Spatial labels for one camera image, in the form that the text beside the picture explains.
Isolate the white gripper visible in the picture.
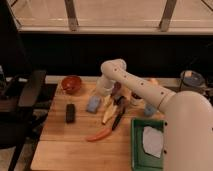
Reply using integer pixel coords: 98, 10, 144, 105
96, 75, 114, 96

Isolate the blue sponge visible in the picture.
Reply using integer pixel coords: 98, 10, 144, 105
86, 96, 101, 113

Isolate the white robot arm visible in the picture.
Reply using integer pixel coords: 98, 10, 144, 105
96, 59, 213, 171

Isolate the blue plastic cup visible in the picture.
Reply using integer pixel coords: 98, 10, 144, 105
144, 103, 157, 117

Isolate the purple bowl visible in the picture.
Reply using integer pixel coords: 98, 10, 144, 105
111, 82, 121, 96

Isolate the yellow banana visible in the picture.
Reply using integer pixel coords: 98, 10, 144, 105
102, 96, 117, 124

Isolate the small bowl with red contents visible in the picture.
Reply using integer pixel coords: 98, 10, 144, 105
131, 92, 142, 100

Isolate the orange bowl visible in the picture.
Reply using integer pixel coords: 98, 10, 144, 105
61, 75, 82, 94

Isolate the black rectangular block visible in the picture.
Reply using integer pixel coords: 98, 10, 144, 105
66, 104, 75, 123

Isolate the orange carrot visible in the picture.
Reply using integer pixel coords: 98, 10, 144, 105
86, 128, 112, 142

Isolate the orange fruit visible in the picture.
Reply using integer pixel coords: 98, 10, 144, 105
149, 78, 159, 85

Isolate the white cloth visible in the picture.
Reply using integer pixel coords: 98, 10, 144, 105
142, 126, 163, 158

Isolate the green tray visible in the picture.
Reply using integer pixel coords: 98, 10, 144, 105
131, 118, 163, 171

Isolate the black chair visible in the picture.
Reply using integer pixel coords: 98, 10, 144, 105
0, 70, 46, 171

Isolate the black handled utensil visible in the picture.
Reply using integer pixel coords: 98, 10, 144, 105
112, 96, 126, 130

